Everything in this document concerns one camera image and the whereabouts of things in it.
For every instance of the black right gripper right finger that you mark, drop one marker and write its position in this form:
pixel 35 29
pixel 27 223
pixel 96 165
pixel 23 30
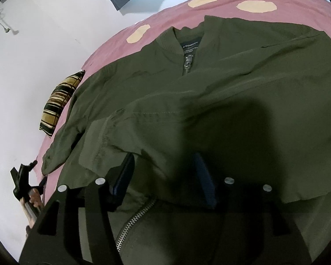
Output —
pixel 238 216

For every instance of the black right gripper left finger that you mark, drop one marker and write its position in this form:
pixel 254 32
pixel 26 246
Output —
pixel 74 227

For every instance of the olive green bomber jacket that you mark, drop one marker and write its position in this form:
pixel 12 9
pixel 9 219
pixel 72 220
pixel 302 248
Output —
pixel 229 124

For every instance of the person's left hand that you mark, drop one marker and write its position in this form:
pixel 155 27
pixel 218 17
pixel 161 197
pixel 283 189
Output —
pixel 36 201

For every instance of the striped yellow black cloth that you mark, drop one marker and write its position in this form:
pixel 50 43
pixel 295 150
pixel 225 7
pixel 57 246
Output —
pixel 57 102

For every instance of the pink bedsheet with cream dots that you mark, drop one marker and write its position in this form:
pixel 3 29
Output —
pixel 237 5

